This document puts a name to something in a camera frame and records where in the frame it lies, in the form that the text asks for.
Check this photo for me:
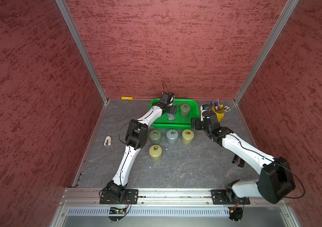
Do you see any yellow-green canister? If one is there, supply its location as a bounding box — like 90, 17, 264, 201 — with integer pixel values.
181, 129, 195, 145
149, 145, 162, 162

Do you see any green canister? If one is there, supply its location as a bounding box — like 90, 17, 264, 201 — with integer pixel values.
180, 104, 191, 118
149, 129, 162, 145

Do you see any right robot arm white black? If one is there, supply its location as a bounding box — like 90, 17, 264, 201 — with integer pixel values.
191, 118, 302, 204

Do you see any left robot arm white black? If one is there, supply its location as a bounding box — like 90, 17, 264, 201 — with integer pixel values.
103, 102, 177, 203

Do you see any green plastic basket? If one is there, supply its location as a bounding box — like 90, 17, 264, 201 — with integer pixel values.
152, 98, 200, 130

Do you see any yellow pen bucket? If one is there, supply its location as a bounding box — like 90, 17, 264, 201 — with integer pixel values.
213, 105, 225, 122

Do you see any yellow glue stick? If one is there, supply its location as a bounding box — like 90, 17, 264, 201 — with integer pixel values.
121, 96, 133, 100

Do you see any small beige clip object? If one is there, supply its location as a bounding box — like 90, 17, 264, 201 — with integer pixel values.
104, 136, 112, 146

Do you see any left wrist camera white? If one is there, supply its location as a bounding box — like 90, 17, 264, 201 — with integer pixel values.
159, 92, 175, 105

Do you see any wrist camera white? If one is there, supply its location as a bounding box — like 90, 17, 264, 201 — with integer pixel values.
200, 104, 210, 122
159, 92, 175, 105

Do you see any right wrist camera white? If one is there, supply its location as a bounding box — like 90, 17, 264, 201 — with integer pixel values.
200, 104, 210, 122

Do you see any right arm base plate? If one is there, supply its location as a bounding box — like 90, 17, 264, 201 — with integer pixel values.
210, 189, 250, 205

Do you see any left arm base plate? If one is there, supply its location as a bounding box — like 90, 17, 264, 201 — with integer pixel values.
99, 189, 139, 205

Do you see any aluminium front rail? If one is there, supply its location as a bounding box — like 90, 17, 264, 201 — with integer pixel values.
60, 188, 290, 221

